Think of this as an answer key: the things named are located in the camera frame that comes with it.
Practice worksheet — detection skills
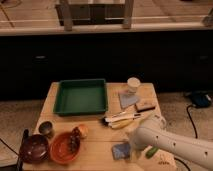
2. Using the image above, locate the white wooden stool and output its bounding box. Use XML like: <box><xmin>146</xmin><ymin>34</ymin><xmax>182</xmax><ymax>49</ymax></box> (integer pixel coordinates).
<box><xmin>55</xmin><ymin>0</ymin><xmax>134</xmax><ymax>31</ymax></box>

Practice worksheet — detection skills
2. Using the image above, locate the black spoon handle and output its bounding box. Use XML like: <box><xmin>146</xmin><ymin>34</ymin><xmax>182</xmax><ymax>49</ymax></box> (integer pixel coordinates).
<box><xmin>15</xmin><ymin>128</ymin><xmax>30</xmax><ymax>171</ymax></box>

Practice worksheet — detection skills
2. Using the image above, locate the dark blue device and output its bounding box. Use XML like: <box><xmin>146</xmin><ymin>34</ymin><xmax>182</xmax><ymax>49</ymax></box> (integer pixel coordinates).
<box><xmin>186</xmin><ymin>92</ymin><xmax>212</xmax><ymax>108</ymax></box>

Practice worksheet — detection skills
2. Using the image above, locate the orange fruit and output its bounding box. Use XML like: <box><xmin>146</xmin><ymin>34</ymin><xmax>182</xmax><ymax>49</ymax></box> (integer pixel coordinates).
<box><xmin>77</xmin><ymin>124</ymin><xmax>89</xmax><ymax>138</ymax></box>

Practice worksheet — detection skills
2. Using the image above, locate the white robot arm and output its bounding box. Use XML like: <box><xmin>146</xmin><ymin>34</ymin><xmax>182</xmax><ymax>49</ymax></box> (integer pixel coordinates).
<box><xmin>128</xmin><ymin>115</ymin><xmax>213</xmax><ymax>171</ymax></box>

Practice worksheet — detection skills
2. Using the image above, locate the orange bowl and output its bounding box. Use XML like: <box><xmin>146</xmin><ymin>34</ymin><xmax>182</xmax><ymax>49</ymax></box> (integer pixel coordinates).
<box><xmin>49</xmin><ymin>132</ymin><xmax>81</xmax><ymax>165</ymax></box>

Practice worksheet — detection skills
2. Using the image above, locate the small metal cup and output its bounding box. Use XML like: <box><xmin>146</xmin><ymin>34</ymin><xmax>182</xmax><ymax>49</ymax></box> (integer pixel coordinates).
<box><xmin>39</xmin><ymin>121</ymin><xmax>53</xmax><ymax>137</ymax></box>

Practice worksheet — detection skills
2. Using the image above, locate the green chili pepper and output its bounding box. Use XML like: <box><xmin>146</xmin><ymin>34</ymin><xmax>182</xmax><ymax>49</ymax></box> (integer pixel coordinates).
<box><xmin>145</xmin><ymin>147</ymin><xmax>158</xmax><ymax>159</ymax></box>

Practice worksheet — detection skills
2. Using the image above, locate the blue sponge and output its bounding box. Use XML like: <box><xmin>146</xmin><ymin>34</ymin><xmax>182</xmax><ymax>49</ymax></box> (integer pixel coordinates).
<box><xmin>112</xmin><ymin>142</ymin><xmax>130</xmax><ymax>160</ymax></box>

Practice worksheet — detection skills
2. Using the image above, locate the green plastic tray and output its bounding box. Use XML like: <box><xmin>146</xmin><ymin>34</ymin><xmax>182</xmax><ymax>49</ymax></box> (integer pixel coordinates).
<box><xmin>53</xmin><ymin>79</ymin><xmax>108</xmax><ymax>116</ymax></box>

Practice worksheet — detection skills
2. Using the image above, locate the dark purple bowl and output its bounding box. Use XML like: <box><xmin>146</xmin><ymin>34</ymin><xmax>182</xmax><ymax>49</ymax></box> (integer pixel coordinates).
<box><xmin>19</xmin><ymin>134</ymin><xmax>49</xmax><ymax>164</ymax></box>

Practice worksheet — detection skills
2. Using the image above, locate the dark grape bunch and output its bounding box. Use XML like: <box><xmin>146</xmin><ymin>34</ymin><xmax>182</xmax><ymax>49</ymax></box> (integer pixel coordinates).
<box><xmin>68</xmin><ymin>127</ymin><xmax>80</xmax><ymax>153</ymax></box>

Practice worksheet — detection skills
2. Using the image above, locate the light blue cloth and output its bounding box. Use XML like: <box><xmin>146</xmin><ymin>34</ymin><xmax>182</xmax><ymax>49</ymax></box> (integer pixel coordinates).
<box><xmin>118</xmin><ymin>92</ymin><xmax>140</xmax><ymax>109</ymax></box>

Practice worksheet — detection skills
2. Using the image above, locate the black cable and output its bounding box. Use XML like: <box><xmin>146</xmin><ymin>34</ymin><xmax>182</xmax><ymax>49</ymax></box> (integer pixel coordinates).
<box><xmin>185</xmin><ymin>104</ymin><xmax>199</xmax><ymax>139</ymax></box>

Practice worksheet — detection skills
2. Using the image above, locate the white paper cup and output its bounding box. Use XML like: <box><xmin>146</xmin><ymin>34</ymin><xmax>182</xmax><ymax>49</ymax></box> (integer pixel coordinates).
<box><xmin>127</xmin><ymin>77</ymin><xmax>141</xmax><ymax>93</ymax></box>

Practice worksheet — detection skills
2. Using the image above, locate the yellow banana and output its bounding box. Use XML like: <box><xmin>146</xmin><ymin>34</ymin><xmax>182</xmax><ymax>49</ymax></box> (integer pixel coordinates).
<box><xmin>109</xmin><ymin>119</ymin><xmax>133</xmax><ymax>129</ymax></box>

